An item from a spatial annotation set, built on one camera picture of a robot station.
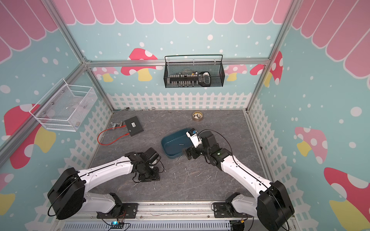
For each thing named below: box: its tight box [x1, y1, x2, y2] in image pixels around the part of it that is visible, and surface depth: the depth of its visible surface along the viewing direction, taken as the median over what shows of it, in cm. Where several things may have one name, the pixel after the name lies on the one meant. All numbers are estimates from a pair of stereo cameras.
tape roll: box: [192, 111, 204, 122], surface depth 118 cm
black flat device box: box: [124, 115, 145, 137], surface depth 111 cm
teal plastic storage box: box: [160, 128, 195, 159], surface depth 102 cm
